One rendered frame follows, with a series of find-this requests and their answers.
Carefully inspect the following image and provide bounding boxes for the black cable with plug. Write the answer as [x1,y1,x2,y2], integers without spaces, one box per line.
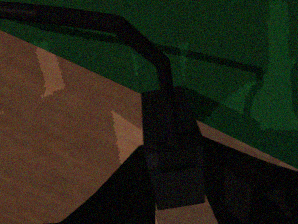
[0,0,206,210]

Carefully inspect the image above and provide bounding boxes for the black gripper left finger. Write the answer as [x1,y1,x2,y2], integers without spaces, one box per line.
[55,144,156,224]

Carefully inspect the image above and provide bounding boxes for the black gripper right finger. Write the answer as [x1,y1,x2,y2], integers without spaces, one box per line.
[202,136,298,224]

